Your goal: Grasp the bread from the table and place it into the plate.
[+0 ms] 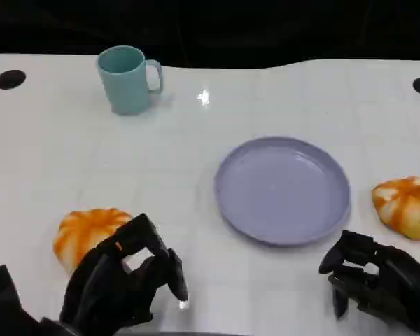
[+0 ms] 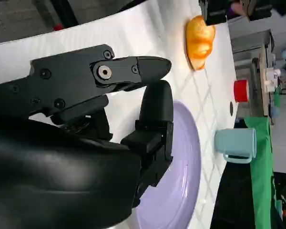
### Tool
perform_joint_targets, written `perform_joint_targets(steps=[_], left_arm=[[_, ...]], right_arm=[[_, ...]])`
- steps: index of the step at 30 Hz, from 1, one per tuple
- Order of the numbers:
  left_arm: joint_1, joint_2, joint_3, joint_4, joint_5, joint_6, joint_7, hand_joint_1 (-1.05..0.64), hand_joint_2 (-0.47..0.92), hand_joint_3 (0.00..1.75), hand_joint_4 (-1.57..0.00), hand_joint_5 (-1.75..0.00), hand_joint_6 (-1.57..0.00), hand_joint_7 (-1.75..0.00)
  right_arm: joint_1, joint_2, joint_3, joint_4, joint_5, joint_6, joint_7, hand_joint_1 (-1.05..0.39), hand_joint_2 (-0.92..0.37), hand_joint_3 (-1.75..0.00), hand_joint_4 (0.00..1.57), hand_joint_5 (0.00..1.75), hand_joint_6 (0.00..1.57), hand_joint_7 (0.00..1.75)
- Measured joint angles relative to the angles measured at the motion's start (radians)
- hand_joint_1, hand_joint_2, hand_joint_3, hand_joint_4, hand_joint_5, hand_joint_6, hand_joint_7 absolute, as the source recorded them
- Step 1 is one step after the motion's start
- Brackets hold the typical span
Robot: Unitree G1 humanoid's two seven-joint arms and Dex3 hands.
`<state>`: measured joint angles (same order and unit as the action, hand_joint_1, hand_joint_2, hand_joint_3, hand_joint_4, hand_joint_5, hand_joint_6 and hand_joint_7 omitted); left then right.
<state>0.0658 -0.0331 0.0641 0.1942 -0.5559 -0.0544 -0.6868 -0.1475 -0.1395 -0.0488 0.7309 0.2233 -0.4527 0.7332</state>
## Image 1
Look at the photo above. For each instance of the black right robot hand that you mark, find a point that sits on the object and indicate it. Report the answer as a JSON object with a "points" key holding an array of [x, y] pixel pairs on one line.
{"points": [[395, 280]]}

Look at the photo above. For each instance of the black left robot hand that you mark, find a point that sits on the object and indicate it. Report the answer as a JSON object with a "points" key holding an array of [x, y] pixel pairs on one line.
{"points": [[105, 283]]}

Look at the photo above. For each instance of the orange white toy bread roll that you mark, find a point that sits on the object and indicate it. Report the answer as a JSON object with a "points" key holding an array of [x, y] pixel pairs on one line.
{"points": [[406, 210], [80, 231]]}

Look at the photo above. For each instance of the lilac plate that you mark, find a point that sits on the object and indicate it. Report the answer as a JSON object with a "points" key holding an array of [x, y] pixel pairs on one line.
{"points": [[283, 192]]}

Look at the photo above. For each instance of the pale green mug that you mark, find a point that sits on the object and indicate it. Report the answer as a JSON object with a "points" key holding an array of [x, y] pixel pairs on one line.
{"points": [[126, 87]]}

